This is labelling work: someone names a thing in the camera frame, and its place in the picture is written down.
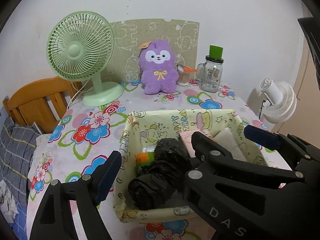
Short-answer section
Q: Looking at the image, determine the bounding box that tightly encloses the purple plush toy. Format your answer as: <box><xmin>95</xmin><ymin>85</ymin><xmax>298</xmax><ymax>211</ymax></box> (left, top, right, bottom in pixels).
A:
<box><xmin>138</xmin><ymin>40</ymin><xmax>178</xmax><ymax>95</ymax></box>

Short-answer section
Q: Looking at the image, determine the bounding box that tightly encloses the black plastic bag roll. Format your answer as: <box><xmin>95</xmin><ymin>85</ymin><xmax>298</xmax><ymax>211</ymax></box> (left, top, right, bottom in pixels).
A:
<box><xmin>128</xmin><ymin>138</ymin><xmax>192</xmax><ymax>210</ymax></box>

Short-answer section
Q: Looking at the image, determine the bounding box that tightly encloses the grey plaid pillow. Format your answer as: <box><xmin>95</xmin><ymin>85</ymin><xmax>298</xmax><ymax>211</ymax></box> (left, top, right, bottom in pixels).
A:
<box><xmin>1</xmin><ymin>117</ymin><xmax>40</xmax><ymax>207</ymax></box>

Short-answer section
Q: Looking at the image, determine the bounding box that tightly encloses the yellow cartoon fabric box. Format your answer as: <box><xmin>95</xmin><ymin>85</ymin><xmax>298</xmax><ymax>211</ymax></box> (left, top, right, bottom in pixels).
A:
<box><xmin>113</xmin><ymin>109</ymin><xmax>267</xmax><ymax>223</ymax></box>

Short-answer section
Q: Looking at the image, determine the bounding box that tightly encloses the cotton swab container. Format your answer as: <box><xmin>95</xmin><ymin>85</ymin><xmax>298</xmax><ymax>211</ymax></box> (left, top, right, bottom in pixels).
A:
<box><xmin>176</xmin><ymin>64</ymin><xmax>197</xmax><ymax>86</ymax></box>

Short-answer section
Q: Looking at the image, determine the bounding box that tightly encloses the crumpled white cloth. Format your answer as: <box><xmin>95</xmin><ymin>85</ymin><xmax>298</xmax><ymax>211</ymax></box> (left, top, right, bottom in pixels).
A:
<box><xmin>0</xmin><ymin>180</ymin><xmax>18</xmax><ymax>224</ymax></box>

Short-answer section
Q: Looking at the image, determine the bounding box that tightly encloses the green tissue pack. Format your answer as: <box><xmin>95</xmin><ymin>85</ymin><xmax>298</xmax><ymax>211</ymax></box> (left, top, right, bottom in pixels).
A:
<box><xmin>136</xmin><ymin>152</ymin><xmax>155</xmax><ymax>177</ymax></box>

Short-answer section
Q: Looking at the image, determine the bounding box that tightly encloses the white standing fan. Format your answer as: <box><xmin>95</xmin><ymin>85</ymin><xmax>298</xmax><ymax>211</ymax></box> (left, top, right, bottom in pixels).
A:
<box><xmin>260</xmin><ymin>78</ymin><xmax>297</xmax><ymax>124</ymax></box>

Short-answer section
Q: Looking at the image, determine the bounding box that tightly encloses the pink tissue pack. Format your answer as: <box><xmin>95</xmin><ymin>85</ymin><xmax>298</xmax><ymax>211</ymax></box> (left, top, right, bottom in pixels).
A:
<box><xmin>179</xmin><ymin>129</ymin><xmax>214</xmax><ymax>158</ymax></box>

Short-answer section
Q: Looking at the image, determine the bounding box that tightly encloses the green desk fan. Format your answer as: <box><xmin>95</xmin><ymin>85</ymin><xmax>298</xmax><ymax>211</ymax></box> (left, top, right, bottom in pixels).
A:
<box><xmin>47</xmin><ymin>11</ymin><xmax>124</xmax><ymax>107</ymax></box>

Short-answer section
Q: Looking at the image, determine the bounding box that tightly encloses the white face mask pack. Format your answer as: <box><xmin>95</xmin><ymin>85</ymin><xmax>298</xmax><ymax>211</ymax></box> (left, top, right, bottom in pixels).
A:
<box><xmin>214</xmin><ymin>128</ymin><xmax>247</xmax><ymax>162</ymax></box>

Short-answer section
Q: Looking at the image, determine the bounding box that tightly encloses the cartoon cardboard panel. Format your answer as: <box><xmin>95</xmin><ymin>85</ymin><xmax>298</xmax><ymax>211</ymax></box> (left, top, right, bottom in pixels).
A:
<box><xmin>101</xmin><ymin>18</ymin><xmax>200</xmax><ymax>83</ymax></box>

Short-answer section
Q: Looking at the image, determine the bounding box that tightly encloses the glass jar green lid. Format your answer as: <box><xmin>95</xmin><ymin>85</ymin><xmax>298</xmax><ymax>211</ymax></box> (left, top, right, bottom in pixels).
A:
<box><xmin>195</xmin><ymin>45</ymin><xmax>224</xmax><ymax>93</ymax></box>

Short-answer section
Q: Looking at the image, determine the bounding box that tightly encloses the wooden bed headboard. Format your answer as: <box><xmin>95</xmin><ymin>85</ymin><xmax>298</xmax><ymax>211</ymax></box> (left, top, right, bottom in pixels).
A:
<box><xmin>3</xmin><ymin>77</ymin><xmax>81</xmax><ymax>133</ymax></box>

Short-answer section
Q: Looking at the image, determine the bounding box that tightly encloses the beige door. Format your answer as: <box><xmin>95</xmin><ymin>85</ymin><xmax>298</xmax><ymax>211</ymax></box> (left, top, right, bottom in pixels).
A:
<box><xmin>272</xmin><ymin>3</ymin><xmax>319</xmax><ymax>147</ymax></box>

